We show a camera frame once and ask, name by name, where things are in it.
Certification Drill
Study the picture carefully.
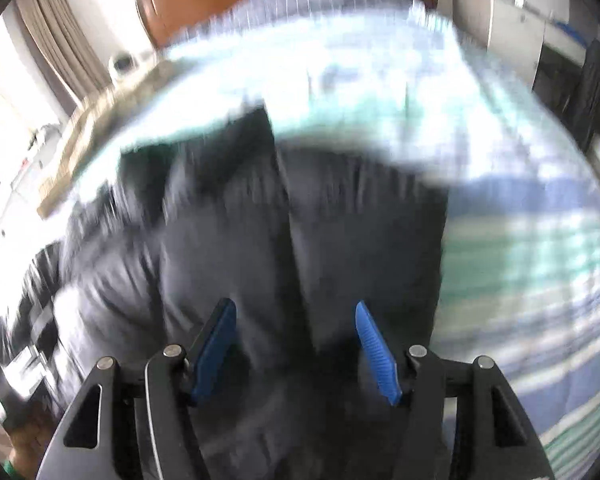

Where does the black puffer jacket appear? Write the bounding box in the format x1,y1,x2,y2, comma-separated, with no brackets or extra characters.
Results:
55,107,451,480

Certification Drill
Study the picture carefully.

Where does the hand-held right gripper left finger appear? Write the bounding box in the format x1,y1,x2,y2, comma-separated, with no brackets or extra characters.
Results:
35,298,238,480

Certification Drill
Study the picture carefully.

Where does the striped bed sheet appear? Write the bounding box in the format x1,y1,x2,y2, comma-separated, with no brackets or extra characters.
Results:
70,10,600,480

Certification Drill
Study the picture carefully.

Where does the white desk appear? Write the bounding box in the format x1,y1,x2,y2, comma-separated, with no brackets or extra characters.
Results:
455,0,588,86

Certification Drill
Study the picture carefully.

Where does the white window cabinet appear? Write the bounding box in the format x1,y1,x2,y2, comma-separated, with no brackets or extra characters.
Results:
0,95,88,281

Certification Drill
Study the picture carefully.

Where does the wooden headboard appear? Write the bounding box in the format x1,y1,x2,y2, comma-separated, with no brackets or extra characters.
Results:
136,0,438,51

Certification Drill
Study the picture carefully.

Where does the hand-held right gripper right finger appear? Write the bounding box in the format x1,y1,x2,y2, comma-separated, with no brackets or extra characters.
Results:
355,300,556,480

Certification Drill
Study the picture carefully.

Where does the white desk fan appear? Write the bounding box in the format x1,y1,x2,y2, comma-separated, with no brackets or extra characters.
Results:
107,52,138,81

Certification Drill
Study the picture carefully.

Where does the brown curtain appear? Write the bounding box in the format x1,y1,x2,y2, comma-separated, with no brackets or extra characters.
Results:
15,0,111,106

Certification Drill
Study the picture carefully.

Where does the dark jacket on chair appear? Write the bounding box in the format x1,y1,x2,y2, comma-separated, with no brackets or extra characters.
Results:
562,40,600,153

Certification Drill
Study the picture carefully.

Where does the blue checked pillow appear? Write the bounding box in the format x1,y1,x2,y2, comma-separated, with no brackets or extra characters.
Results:
200,0,416,46

